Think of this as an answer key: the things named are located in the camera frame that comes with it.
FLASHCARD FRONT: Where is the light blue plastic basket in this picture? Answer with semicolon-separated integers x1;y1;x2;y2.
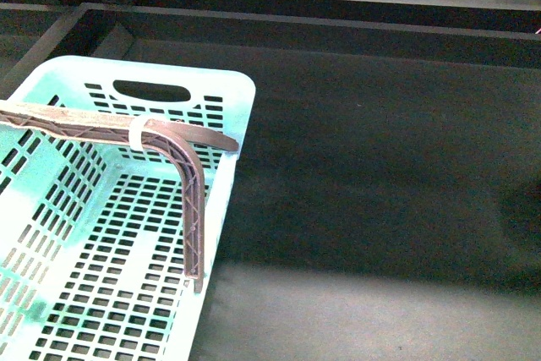
1;56;255;360

